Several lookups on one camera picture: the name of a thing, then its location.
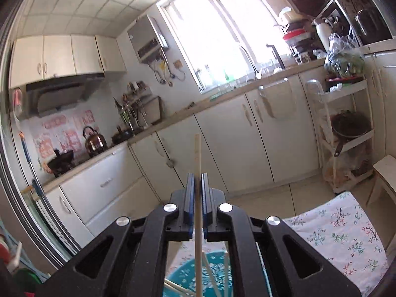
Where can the white door base cabinet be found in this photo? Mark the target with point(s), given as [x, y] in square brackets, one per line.
[232, 136]

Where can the small black pot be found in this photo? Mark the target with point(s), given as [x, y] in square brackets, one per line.
[122, 136]

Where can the black wok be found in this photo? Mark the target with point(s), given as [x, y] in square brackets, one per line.
[62, 162]

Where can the black frying pan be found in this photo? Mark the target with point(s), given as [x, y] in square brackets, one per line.
[351, 126]

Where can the dark shelf unit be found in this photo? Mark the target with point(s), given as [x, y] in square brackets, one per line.
[371, 9]

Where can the pale wooden chopstick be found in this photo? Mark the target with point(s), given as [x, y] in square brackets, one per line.
[197, 154]

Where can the patterned mug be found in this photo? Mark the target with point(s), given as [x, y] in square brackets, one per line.
[301, 58]

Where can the translucent bag on rack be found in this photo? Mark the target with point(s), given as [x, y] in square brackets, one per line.
[340, 173]

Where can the white upper cabinets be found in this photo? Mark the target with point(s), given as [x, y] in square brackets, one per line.
[58, 55]

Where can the plastic bag of greens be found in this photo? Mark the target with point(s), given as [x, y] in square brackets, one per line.
[343, 60]

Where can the blue perforated utensil holder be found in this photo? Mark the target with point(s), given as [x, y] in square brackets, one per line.
[185, 272]

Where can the metal jar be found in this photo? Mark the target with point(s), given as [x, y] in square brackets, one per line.
[362, 21]

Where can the white shelf rack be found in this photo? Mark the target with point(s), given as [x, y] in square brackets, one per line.
[346, 94]

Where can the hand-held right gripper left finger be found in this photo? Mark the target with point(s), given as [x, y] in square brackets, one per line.
[191, 198]

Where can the green glass bottle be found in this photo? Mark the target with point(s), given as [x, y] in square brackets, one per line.
[226, 75]

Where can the range hood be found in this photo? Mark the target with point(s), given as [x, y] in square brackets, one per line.
[58, 99]

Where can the white jug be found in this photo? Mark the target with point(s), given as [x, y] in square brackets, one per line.
[286, 14]

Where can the white thermos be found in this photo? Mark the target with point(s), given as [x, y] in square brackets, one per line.
[323, 35]

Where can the floral tablecloth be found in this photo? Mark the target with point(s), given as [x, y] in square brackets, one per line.
[334, 232]

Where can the metal utensil rack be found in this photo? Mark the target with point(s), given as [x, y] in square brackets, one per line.
[151, 111]

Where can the pink wall stickers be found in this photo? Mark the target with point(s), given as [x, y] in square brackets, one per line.
[54, 120]

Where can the black faucet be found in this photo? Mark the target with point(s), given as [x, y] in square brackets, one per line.
[278, 57]

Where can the white drawer base cabinet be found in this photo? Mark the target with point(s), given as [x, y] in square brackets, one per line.
[102, 188]

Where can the bundle of wooden chopsticks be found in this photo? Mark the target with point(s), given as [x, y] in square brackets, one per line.
[214, 280]

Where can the metal sliding door frame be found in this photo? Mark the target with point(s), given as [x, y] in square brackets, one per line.
[18, 198]

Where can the kitchen window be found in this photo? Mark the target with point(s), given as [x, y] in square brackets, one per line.
[222, 31]

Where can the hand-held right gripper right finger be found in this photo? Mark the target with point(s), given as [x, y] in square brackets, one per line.
[205, 198]

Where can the wall spice shelf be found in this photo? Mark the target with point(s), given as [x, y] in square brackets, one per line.
[137, 86]

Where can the copper kettle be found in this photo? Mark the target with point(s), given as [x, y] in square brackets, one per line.
[94, 144]

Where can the chrome faucet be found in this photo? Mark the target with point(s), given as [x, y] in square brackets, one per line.
[257, 74]

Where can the pink towel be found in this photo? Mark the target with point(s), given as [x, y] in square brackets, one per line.
[18, 99]

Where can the red and white pot stack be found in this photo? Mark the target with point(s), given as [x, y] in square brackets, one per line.
[297, 35]

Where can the water heater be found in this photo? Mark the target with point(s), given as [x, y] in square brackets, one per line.
[145, 40]

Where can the white tall cabinet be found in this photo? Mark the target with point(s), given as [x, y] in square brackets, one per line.
[385, 99]

